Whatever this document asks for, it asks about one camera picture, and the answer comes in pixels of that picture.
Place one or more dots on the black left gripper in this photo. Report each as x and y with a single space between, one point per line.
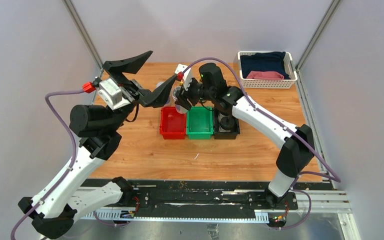
132 89

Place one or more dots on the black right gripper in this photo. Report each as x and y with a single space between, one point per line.
182 97

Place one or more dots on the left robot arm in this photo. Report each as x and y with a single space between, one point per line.
93 130

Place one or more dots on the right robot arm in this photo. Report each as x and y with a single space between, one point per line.
295 143

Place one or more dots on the green plastic bin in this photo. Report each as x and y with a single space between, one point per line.
199 123

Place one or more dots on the red plastic bin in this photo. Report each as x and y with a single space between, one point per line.
172 124

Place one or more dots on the black plastic bin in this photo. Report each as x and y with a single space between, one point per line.
224 135

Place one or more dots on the pink cloth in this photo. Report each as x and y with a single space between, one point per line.
265 75

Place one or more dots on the navy blue cloth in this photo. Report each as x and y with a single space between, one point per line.
269 61

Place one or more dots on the white plastic basket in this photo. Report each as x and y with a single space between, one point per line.
266 84

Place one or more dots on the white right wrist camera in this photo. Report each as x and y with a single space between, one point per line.
186 73

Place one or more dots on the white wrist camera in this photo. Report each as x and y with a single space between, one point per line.
186 73
114 96

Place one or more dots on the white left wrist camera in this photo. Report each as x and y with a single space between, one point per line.
114 96

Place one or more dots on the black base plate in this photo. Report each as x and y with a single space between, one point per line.
204 200

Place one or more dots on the aluminium frame rail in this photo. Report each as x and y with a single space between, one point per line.
309 202

